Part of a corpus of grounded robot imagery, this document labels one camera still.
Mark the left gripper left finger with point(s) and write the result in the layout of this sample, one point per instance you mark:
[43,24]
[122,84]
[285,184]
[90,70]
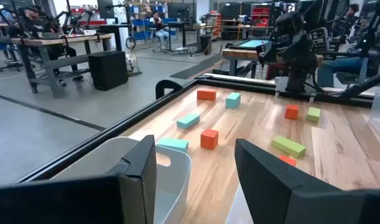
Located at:
[68,202]

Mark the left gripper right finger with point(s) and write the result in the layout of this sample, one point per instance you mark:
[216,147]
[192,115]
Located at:
[286,202]

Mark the orange long block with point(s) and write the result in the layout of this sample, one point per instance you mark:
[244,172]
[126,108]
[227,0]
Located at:
[206,95]
[288,160]

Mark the green long block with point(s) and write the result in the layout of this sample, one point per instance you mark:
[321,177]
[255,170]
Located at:
[288,147]
[313,114]

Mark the teal long block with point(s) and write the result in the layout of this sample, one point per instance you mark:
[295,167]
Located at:
[188,121]
[233,101]
[174,144]

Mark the orange cube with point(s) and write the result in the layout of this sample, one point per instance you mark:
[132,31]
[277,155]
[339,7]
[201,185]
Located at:
[209,140]
[291,112]

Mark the black background robot arm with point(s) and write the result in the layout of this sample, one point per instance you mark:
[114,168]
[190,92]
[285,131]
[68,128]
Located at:
[368,37]
[72,21]

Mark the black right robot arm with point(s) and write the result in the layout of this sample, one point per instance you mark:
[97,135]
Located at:
[297,74]

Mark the teal mat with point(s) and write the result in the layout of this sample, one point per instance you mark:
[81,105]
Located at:
[253,43]

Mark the wooden table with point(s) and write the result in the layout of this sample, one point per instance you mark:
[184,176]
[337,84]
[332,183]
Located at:
[239,54]

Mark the red storage bins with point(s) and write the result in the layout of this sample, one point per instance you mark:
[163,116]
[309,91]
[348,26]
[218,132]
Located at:
[260,15]

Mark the grey control box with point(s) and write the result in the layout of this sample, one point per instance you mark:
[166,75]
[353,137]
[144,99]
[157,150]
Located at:
[319,40]

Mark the black trash can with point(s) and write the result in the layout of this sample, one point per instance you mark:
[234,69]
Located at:
[206,45]

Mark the person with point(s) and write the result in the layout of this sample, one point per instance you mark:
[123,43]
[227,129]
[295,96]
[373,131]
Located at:
[34,18]
[342,65]
[158,26]

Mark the black floor mat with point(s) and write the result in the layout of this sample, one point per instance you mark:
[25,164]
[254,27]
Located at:
[196,67]

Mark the black monitor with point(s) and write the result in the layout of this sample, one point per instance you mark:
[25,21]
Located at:
[178,11]
[106,9]

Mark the black cabinet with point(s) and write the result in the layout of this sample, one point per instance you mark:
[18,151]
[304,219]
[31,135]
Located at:
[109,70]

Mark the black office chair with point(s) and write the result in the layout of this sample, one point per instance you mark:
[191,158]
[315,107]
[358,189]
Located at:
[11,65]

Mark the wooden workbench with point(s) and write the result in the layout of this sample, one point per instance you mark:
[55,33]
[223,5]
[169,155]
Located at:
[68,39]

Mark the black aluminium table frame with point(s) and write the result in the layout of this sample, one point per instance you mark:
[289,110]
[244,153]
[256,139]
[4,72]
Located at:
[84,149]

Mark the black frame hook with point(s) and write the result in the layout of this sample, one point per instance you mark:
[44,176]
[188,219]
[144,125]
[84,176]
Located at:
[168,82]

